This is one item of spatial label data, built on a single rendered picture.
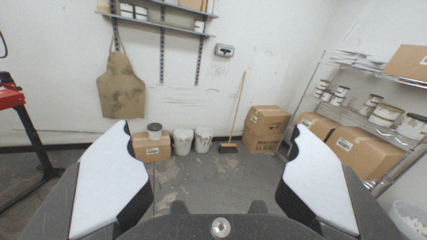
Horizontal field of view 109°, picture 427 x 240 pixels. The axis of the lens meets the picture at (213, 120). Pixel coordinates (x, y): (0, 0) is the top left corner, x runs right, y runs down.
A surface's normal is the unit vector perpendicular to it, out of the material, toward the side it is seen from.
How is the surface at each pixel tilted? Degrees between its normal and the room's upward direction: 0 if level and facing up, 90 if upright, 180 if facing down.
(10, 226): 0
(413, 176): 90
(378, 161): 88
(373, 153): 87
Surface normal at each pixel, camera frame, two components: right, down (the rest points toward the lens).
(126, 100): -0.20, 0.44
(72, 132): 0.31, 0.51
